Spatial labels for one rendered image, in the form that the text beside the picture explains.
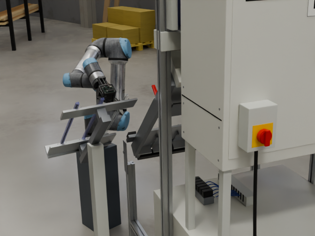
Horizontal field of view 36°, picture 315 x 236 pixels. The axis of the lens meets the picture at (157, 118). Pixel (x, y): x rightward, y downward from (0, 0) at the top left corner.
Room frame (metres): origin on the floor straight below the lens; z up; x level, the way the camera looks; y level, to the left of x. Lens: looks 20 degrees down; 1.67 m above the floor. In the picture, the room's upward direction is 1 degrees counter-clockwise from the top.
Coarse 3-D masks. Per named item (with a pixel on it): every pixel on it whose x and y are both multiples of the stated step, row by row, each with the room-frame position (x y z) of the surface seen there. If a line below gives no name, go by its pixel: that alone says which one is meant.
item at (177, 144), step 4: (176, 140) 2.32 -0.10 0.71; (180, 140) 2.33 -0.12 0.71; (184, 140) 2.33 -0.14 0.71; (156, 144) 2.28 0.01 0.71; (172, 144) 2.30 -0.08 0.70; (176, 144) 2.31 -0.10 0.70; (180, 144) 2.31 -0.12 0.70; (184, 144) 2.32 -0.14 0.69; (144, 148) 2.25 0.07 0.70; (148, 148) 2.25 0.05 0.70; (152, 148) 2.27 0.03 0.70; (156, 148) 2.26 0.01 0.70; (176, 148) 2.30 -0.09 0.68; (140, 152) 2.23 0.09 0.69; (144, 152) 2.23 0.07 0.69; (148, 152) 2.24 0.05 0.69
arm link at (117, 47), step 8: (104, 40) 2.75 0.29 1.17; (112, 40) 2.74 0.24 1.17; (120, 40) 2.73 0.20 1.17; (128, 40) 2.77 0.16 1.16; (104, 48) 2.72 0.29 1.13; (112, 48) 2.71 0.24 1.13; (120, 48) 2.70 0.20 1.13; (128, 48) 2.73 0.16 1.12; (104, 56) 2.74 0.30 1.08; (112, 56) 2.70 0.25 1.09; (120, 56) 2.70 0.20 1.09; (128, 56) 2.71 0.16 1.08; (112, 64) 2.71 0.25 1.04; (120, 64) 2.70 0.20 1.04; (112, 72) 2.70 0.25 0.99; (120, 72) 2.69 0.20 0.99; (112, 80) 2.68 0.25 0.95; (120, 80) 2.68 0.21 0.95; (120, 88) 2.67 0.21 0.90; (120, 96) 2.66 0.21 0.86; (112, 112) 2.61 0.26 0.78; (128, 112) 2.65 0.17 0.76; (120, 120) 2.59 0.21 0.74; (128, 120) 2.67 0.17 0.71; (112, 128) 2.61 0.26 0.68; (120, 128) 2.59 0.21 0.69
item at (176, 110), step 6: (174, 90) 1.87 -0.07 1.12; (180, 90) 1.88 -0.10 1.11; (174, 96) 1.91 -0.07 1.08; (180, 96) 1.93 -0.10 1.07; (174, 102) 1.95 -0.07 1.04; (180, 102) 1.97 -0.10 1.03; (174, 108) 1.91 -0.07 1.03; (180, 108) 1.93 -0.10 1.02; (174, 114) 1.96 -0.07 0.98; (180, 114) 1.98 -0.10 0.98
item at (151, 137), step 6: (174, 126) 2.17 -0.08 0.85; (180, 126) 2.19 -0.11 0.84; (150, 132) 2.14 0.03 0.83; (156, 132) 2.16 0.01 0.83; (174, 132) 2.22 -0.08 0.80; (180, 132) 2.24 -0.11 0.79; (150, 138) 2.20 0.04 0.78; (156, 138) 2.18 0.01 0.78; (180, 138) 2.31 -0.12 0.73; (144, 144) 2.24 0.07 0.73; (150, 144) 2.27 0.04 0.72
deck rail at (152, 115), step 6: (174, 84) 1.75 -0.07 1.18; (156, 96) 1.89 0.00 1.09; (156, 102) 1.89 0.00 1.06; (150, 108) 1.96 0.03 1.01; (156, 108) 1.89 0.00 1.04; (150, 114) 1.96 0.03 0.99; (156, 114) 1.90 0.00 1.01; (144, 120) 2.04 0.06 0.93; (150, 120) 1.96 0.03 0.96; (156, 120) 1.95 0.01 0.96; (144, 126) 2.05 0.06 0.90; (150, 126) 1.99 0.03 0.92; (138, 132) 2.13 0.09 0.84; (144, 132) 2.05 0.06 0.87; (138, 138) 2.14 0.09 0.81; (144, 138) 2.07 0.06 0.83; (132, 144) 2.23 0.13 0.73; (138, 144) 2.14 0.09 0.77; (132, 150) 2.24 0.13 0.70; (138, 150) 2.17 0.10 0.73
